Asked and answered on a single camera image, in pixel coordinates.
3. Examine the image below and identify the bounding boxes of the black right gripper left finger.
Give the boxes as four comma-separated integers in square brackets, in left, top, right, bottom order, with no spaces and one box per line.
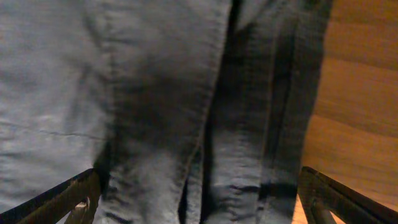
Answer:
[1,169,101,224]

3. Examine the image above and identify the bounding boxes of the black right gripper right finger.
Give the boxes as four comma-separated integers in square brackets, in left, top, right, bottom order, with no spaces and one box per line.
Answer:
[298,166,397,224]

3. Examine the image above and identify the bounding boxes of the navy blue shorts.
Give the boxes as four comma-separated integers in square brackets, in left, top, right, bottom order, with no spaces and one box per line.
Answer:
[1,0,333,223]

